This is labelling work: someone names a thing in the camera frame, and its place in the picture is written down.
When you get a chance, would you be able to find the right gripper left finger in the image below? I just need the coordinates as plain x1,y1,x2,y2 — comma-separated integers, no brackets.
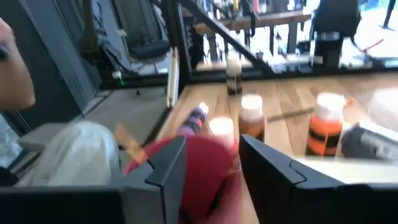
119,135,187,224

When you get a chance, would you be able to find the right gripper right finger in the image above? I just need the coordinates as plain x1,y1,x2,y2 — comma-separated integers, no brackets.
239,133,340,224

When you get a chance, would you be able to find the pink plastic cup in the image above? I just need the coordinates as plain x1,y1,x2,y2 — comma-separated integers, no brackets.
123,135,243,224

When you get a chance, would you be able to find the large black paint bottle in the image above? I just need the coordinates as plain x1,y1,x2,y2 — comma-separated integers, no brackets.
340,121,398,162

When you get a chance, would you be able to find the burnt orange paint bottle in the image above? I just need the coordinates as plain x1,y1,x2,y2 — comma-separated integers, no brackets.
238,94,266,142

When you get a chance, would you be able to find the purple paint bottle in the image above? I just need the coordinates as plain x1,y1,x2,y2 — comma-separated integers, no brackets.
177,101,210,137

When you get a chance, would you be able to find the bright orange paint bottle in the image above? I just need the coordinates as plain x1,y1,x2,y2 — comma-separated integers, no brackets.
305,92,346,157

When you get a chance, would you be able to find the brown paint bottle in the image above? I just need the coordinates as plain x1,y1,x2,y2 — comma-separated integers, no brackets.
226,57,243,96

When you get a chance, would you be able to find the white bar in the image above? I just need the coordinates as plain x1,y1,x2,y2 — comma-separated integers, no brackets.
166,46,180,109

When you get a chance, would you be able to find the black office chair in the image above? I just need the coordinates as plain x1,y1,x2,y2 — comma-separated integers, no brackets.
110,0,171,74

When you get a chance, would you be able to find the wooden workbench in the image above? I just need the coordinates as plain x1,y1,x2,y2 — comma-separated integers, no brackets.
195,9,313,63

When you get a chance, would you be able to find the person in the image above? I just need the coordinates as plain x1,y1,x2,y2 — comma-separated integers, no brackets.
0,17,123,187

